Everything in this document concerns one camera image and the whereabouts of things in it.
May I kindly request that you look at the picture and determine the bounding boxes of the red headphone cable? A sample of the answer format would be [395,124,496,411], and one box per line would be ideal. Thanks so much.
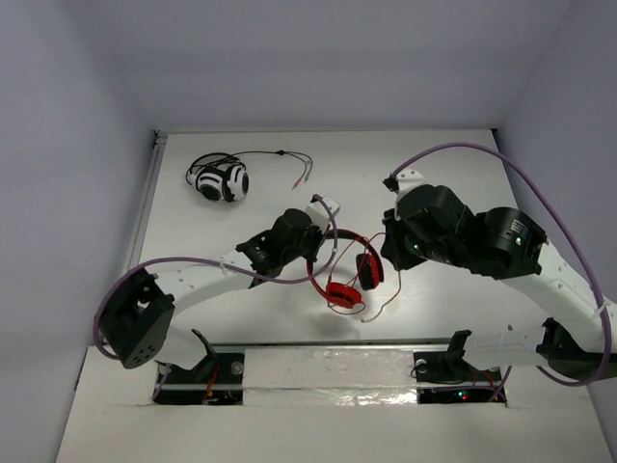
[327,232,404,324]

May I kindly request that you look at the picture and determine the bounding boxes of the red black headphones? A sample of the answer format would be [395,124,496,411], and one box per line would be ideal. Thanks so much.
[306,229,385,315]

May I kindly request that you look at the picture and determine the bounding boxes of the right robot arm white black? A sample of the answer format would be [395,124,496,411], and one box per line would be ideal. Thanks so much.
[381,184,616,384]

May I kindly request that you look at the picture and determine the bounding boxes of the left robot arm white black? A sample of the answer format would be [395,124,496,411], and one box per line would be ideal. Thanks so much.
[93,199,337,380]

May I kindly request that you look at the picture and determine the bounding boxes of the white black headphones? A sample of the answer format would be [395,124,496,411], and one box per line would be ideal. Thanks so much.
[185,152,250,203]

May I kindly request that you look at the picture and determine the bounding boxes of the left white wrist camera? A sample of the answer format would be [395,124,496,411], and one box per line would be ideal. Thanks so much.
[305,194,340,229]

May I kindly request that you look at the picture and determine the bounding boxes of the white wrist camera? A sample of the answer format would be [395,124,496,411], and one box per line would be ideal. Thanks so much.
[305,194,340,229]
[383,168,426,201]

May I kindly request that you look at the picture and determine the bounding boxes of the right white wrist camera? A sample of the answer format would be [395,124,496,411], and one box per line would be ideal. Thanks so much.
[383,168,426,201]

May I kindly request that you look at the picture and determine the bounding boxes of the black cable with coloured plugs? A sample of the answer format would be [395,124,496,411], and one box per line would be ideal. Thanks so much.
[235,149,314,190]

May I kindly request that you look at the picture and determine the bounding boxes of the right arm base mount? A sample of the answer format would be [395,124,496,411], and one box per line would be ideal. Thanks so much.
[410,351,507,405]

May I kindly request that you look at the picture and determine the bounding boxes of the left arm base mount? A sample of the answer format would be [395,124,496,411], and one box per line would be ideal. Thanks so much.
[152,349,245,406]

